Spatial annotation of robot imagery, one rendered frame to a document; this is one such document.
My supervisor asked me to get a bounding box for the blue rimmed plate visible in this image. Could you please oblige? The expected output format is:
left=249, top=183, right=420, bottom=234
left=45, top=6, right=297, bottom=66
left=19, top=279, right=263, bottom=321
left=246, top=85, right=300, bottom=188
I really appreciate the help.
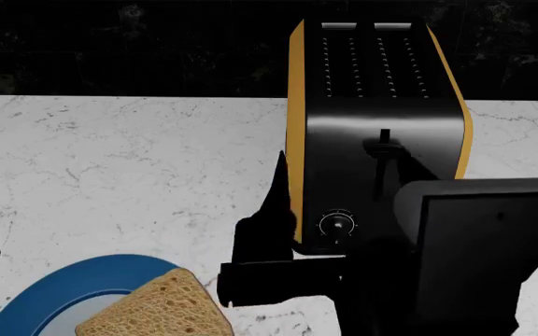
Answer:
left=0, top=253, right=182, bottom=336

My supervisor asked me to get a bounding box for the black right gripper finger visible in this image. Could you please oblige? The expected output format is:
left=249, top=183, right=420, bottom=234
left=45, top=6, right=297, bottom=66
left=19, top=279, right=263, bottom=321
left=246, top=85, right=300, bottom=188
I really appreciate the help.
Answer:
left=389, top=142, right=440, bottom=204
left=232, top=149, right=299, bottom=264

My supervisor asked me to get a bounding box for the black toaster lever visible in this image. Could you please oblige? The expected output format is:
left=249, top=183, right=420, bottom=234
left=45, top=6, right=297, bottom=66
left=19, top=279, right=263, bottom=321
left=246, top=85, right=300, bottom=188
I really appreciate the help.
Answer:
left=364, top=128, right=404, bottom=161

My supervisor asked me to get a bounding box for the black toaster dial knob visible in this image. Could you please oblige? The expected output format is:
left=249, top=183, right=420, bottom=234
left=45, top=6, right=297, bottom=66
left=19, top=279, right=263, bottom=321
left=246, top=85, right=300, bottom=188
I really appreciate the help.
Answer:
left=318, top=208, right=359, bottom=245

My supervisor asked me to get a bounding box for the brown bread slice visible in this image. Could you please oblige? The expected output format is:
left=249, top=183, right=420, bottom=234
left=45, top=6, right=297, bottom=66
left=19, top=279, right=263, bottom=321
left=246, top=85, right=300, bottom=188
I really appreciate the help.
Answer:
left=74, top=266, right=235, bottom=336

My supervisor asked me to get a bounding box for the black toaster with yellow sides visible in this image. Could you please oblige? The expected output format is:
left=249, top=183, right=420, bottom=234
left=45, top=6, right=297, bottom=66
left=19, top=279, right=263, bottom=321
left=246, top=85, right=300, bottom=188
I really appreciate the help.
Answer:
left=285, top=17, right=474, bottom=256

